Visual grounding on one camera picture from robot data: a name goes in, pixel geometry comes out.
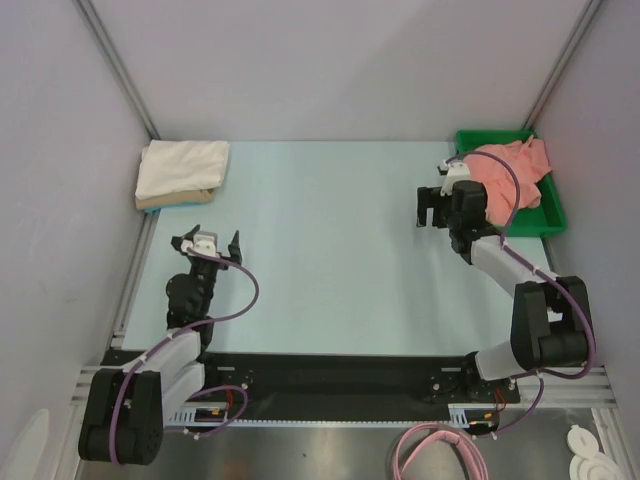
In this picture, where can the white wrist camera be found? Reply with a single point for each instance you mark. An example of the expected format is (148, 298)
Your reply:
(200, 244)
(452, 172)

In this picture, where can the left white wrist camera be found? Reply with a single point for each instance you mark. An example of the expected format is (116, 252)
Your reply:
(200, 244)

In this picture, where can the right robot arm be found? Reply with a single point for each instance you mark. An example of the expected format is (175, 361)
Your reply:
(551, 328)

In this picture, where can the white cable duct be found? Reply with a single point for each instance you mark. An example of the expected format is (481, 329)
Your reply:
(190, 417)

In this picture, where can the aluminium frame rail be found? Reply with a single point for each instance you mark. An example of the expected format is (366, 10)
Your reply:
(591, 391)

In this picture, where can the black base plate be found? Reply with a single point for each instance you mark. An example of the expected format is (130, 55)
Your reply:
(349, 388)

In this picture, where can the white folded t shirt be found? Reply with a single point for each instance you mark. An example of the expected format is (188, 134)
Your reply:
(169, 167)

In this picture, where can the pink t shirt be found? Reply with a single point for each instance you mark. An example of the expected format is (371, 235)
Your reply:
(528, 159)

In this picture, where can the tan folded t shirt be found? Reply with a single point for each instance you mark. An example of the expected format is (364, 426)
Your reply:
(200, 196)

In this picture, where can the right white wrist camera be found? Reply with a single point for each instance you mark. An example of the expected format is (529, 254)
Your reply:
(452, 172)

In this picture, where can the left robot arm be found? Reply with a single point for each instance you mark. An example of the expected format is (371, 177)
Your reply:
(129, 406)

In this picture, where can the light blue folded t shirt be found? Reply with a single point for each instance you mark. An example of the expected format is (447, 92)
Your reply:
(154, 209)

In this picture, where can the green plastic tray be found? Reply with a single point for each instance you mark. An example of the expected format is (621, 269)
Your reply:
(548, 218)

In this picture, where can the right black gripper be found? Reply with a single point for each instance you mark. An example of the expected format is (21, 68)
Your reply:
(440, 212)

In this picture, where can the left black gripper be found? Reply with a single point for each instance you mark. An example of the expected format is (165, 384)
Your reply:
(176, 240)

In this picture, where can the white plastic discs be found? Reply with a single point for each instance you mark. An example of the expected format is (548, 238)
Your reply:
(588, 462)

